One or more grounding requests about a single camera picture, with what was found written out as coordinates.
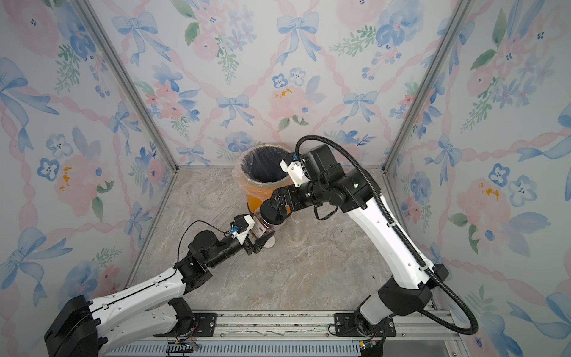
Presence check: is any labelled flower tea jar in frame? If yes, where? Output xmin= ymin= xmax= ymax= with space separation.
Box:
xmin=250 ymin=211 xmax=276 ymax=239

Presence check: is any white flower tea jar lid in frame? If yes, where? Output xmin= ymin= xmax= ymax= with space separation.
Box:
xmin=263 ymin=236 xmax=276 ymax=248

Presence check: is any clear jar with dried roses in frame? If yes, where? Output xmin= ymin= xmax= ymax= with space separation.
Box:
xmin=290 ymin=211 xmax=307 ymax=244

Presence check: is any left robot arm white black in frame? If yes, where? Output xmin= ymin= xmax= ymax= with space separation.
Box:
xmin=44 ymin=230 xmax=274 ymax=356

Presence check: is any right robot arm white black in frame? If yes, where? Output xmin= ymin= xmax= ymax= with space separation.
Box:
xmin=260 ymin=144 xmax=448 ymax=336

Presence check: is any clear plastic bin liner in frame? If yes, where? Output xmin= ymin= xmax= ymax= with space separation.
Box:
xmin=235 ymin=142 xmax=297 ymax=208

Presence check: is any orange trash bin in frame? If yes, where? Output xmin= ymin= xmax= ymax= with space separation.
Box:
xmin=240 ymin=143 xmax=295 ymax=215

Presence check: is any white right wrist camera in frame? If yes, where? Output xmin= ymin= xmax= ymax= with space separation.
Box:
xmin=280 ymin=153 xmax=310 ymax=187

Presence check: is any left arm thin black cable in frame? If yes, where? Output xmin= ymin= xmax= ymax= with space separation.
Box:
xmin=177 ymin=219 xmax=233 ymax=264

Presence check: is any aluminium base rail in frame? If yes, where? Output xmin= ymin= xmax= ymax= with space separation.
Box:
xmin=99 ymin=310 xmax=468 ymax=356

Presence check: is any black corrugated cable conduit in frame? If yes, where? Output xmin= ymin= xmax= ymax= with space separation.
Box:
xmin=294 ymin=134 xmax=479 ymax=336

